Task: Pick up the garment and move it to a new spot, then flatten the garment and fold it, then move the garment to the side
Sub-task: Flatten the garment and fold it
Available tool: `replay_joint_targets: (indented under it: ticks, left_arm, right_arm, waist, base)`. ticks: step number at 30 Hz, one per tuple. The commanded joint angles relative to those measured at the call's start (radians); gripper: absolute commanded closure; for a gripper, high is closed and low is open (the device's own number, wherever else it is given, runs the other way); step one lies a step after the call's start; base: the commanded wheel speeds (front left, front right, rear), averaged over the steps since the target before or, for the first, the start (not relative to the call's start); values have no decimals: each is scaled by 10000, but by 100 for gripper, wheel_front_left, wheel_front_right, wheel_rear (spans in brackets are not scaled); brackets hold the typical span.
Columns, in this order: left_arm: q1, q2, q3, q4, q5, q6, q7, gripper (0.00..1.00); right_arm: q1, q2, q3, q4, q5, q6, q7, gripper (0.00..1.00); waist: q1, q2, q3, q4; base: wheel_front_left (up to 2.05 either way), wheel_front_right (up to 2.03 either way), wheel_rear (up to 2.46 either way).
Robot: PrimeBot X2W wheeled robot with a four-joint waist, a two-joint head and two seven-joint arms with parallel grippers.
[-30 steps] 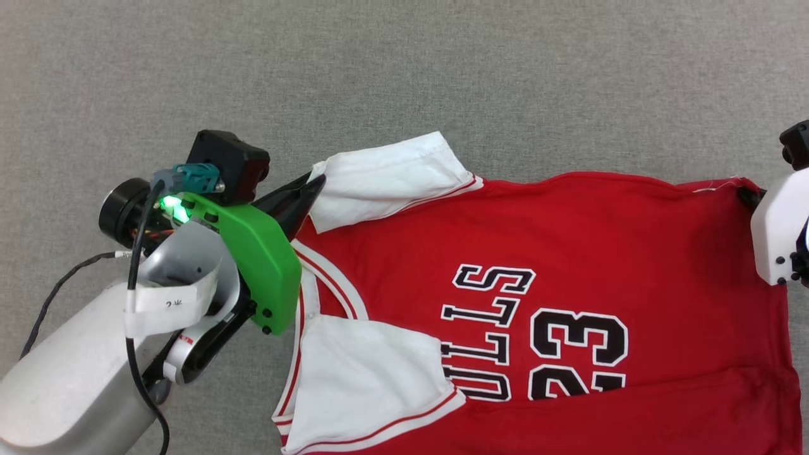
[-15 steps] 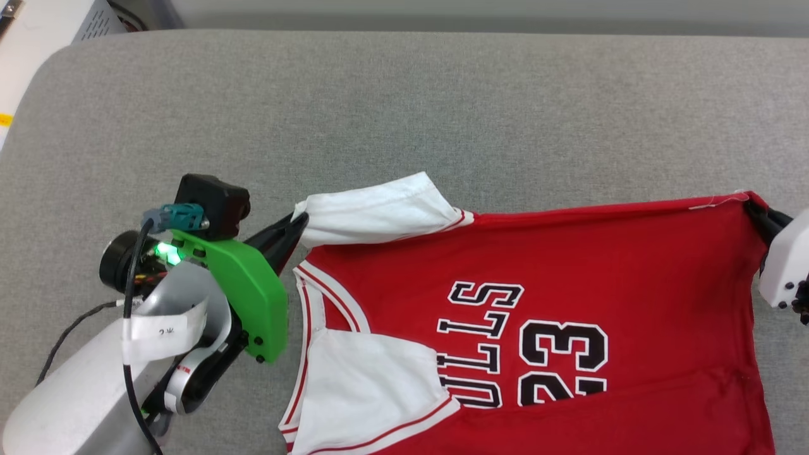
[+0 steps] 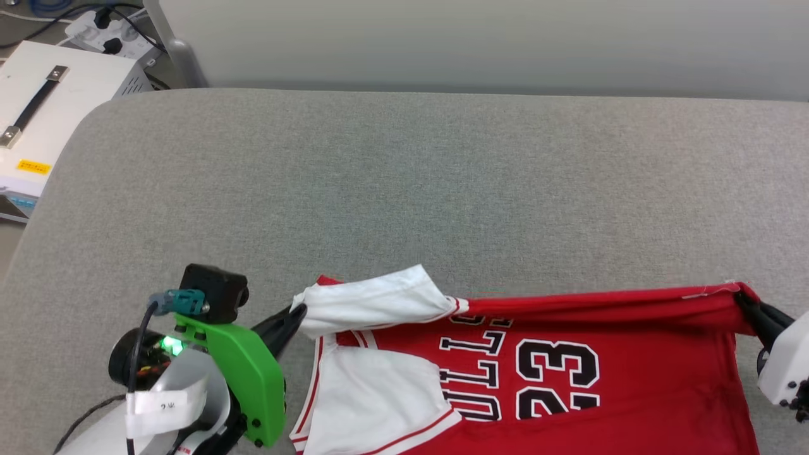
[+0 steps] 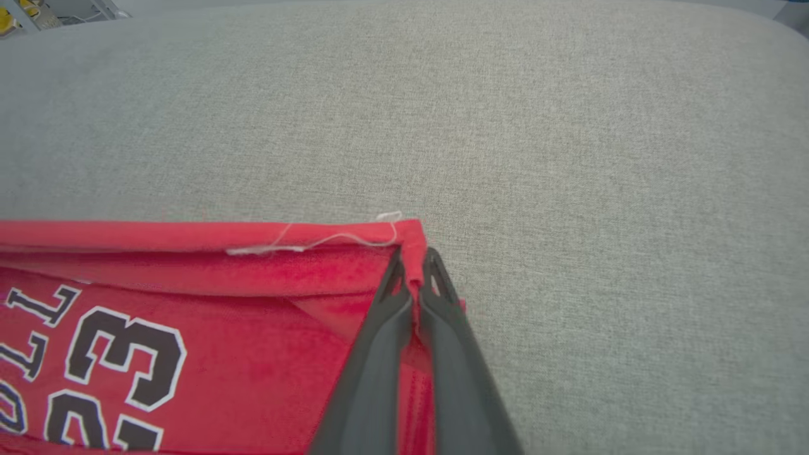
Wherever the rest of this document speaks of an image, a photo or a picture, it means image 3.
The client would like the grey metal frame post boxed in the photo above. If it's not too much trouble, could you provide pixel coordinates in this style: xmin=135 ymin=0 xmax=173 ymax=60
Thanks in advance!
xmin=142 ymin=0 xmax=209 ymax=89

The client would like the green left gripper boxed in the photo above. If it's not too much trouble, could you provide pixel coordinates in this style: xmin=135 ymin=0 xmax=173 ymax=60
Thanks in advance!
xmin=174 ymin=305 xmax=308 ymax=448

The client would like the white paper label tape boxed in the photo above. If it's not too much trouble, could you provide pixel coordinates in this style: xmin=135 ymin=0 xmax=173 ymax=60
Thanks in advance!
xmin=125 ymin=378 xmax=209 ymax=438

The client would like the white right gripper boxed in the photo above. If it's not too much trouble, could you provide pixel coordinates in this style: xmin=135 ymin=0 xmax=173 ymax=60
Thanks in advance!
xmin=736 ymin=296 xmax=809 ymax=423

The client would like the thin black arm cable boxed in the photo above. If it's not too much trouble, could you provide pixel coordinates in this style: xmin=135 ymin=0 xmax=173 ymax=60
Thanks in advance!
xmin=54 ymin=302 xmax=159 ymax=455

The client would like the red white basketball jersey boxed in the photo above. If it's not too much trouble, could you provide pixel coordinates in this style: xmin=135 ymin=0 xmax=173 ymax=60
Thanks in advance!
xmin=289 ymin=264 xmax=765 ymax=455

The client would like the white power strip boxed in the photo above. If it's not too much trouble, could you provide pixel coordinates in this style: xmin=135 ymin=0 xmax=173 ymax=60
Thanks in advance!
xmin=66 ymin=8 xmax=159 ymax=64

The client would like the white equipment case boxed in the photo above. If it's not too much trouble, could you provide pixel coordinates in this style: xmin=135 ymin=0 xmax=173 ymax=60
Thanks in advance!
xmin=0 ymin=41 xmax=152 ymax=222

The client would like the black strap case handle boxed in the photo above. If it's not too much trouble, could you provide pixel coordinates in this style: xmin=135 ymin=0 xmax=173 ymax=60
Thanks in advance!
xmin=0 ymin=65 xmax=70 ymax=149

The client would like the teal cable connector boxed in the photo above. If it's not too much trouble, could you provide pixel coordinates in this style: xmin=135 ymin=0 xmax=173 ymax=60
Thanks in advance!
xmin=150 ymin=289 xmax=209 ymax=317

